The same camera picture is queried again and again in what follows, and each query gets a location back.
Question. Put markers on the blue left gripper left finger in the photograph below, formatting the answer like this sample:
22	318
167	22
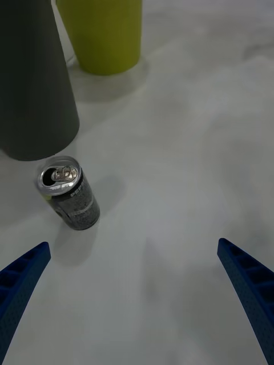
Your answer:
20	282

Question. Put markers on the yellow-green plastic waste bin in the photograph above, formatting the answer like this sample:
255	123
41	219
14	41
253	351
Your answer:
105	34

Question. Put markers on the grey plastic waste bin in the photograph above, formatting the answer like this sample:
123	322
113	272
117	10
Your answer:
31	85

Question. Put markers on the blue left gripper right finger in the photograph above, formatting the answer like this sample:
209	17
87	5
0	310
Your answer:
251	288

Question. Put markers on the black drink can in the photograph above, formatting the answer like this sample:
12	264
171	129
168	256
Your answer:
77	202

